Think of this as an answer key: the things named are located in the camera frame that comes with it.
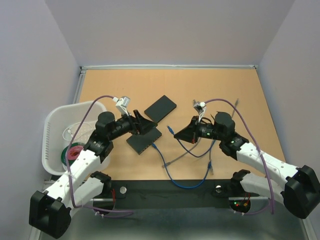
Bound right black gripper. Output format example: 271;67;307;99
174;115;225;144

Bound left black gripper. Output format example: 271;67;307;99
108;109;158;141

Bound black network switch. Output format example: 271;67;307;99
144;95;177;123
126;128;162;155

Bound light blue ethernet cable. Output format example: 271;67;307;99
151;143;213;189

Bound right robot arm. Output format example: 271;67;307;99
174;112;320;219

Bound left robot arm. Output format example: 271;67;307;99
29;110;157;239

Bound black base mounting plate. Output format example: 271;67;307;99
90;179;246;210

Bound white plastic basket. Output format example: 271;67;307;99
42;101;107;176

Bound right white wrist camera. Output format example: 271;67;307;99
193;99;207;123

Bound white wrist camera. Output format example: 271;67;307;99
193;99;207;123
112;96;131;116

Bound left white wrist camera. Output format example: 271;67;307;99
112;96;131;116

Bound grey ethernet cable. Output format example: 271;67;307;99
160;97;241;175

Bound coiled coloured cable spools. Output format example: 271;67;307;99
60;142;84;167

